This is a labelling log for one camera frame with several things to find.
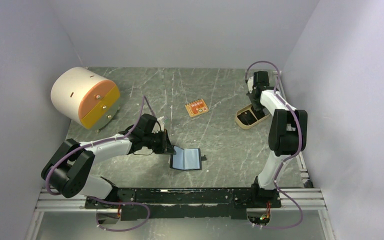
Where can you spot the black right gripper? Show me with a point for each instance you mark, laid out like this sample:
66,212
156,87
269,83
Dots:
258,107

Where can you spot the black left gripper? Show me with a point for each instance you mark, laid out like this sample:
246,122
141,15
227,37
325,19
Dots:
165,146

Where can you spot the black leather card holder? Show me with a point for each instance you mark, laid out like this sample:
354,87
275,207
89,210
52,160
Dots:
186,159

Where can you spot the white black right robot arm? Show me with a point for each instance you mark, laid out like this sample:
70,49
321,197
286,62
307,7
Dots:
288,131

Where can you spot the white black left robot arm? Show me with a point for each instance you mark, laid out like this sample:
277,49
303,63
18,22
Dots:
68,172

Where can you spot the beige oval tray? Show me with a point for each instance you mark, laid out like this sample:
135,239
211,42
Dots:
250,106

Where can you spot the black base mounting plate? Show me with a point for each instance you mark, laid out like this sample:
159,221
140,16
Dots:
170,203

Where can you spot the round cabinet with coloured drawers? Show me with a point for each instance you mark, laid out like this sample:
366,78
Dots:
85,97

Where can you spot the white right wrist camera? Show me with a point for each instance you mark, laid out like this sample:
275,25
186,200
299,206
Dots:
250,84

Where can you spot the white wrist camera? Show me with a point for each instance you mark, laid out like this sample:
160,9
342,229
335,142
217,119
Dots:
250,84
163,122

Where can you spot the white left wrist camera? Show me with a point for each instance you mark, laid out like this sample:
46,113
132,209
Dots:
163,122

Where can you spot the aluminium frame rail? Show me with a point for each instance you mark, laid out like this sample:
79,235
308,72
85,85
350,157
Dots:
257,217

